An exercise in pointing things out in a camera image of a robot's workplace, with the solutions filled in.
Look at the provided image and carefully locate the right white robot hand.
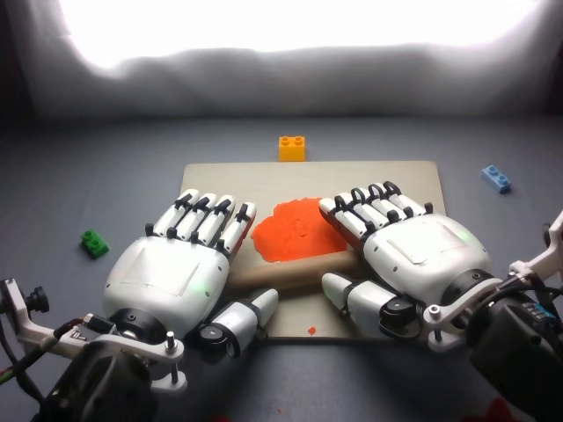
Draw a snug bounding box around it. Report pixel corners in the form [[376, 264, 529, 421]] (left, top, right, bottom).
[[318, 179, 494, 343]]

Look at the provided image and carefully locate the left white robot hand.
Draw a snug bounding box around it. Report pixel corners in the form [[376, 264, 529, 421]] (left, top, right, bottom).
[[102, 188, 281, 365]]

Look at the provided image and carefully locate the wooden rolling pin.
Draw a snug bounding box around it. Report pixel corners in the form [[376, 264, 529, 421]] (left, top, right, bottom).
[[227, 251, 358, 295]]

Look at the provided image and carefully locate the green toy brick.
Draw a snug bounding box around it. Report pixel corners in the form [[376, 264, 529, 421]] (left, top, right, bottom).
[[79, 229, 110, 259]]

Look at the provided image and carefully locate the blue flat toy brick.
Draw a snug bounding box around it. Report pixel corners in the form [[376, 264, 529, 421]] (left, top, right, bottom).
[[479, 164, 513, 194]]

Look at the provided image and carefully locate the grey table cloth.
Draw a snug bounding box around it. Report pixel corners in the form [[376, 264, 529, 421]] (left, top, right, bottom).
[[0, 41, 563, 422]]

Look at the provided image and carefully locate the orange play dough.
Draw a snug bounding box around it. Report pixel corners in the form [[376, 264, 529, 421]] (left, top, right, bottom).
[[250, 197, 353, 265]]

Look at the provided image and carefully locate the pale wooden board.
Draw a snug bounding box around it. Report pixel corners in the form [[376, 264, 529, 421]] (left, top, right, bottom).
[[179, 160, 443, 339]]

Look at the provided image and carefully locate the yellow toy brick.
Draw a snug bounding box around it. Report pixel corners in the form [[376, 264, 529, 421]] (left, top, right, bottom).
[[278, 135, 308, 163]]

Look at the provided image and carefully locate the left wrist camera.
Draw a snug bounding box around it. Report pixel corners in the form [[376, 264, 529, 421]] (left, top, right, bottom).
[[21, 284, 50, 316]]

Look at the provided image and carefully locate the black cable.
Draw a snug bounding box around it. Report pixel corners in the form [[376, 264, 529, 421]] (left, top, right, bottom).
[[0, 316, 49, 410]]

